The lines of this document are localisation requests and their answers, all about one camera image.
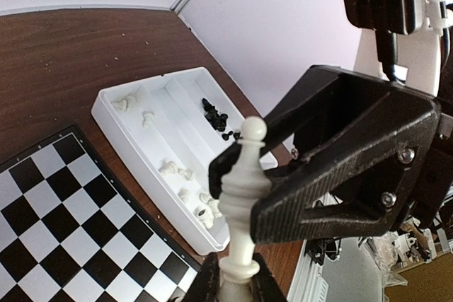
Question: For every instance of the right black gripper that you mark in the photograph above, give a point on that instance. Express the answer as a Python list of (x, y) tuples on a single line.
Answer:
[(400, 126)]

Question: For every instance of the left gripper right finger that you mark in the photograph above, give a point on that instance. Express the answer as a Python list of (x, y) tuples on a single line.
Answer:
[(264, 287)]

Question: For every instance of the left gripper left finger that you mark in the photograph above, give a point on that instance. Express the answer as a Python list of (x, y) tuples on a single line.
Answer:
[(206, 285)]

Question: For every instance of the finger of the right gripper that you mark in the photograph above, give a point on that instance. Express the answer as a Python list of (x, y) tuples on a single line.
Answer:
[(319, 108)]

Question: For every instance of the white queen chess piece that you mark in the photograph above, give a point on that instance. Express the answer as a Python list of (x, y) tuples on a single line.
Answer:
[(242, 187)]

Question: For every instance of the black grey chess board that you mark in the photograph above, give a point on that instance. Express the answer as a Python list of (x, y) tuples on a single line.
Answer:
[(71, 232)]

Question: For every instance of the white chess pieces lower pile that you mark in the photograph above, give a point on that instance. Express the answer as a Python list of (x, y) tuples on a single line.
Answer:
[(207, 208)]

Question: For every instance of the white chess pieces pile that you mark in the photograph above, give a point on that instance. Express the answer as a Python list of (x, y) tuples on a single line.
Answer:
[(207, 208), (130, 104)]

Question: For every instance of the black chess pieces lower pile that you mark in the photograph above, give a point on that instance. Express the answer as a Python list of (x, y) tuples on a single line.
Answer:
[(231, 135)]

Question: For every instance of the black chess pieces pile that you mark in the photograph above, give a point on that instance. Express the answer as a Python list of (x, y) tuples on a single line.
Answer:
[(231, 135), (217, 120)]

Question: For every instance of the black chess pieces upper pile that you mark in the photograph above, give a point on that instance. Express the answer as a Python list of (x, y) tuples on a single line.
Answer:
[(217, 120)]

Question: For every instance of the white chess pieces upper pile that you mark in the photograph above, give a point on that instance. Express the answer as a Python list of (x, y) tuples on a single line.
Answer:
[(130, 104)]

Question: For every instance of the white divided plastic tray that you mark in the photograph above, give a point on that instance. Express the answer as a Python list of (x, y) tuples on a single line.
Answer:
[(179, 133)]

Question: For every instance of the aluminium front rail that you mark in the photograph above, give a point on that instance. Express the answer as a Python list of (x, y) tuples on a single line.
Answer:
[(308, 283)]

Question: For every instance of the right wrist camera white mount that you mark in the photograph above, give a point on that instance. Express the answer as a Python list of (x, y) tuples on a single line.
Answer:
[(407, 41)]

